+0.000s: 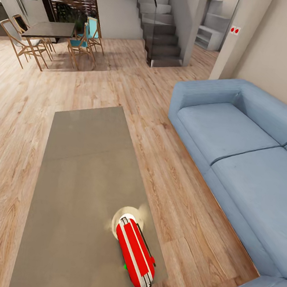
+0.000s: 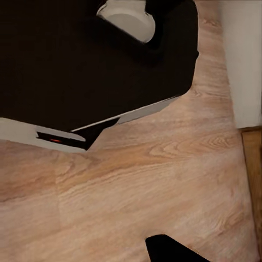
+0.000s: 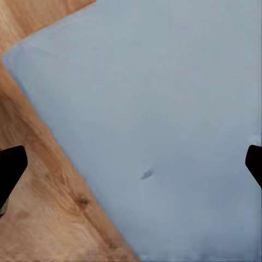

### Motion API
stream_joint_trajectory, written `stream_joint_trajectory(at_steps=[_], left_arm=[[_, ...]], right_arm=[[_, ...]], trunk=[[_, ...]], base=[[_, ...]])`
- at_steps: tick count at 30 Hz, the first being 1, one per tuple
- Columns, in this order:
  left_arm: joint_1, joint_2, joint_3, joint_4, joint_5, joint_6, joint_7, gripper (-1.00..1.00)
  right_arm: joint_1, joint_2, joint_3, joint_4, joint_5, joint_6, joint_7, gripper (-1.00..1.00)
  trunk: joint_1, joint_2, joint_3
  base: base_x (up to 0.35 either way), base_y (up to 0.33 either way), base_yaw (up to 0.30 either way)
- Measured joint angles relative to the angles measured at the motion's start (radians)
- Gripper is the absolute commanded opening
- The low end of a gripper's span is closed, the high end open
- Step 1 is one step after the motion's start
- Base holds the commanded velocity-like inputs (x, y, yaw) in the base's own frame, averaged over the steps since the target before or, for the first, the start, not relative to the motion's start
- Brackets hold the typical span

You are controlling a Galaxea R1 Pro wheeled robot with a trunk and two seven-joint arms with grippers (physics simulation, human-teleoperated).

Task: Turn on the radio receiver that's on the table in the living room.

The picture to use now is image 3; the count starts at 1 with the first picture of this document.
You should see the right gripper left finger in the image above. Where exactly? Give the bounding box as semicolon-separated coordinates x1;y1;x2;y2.
0;145;28;209

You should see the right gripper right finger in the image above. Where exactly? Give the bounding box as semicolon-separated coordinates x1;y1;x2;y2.
246;145;262;188

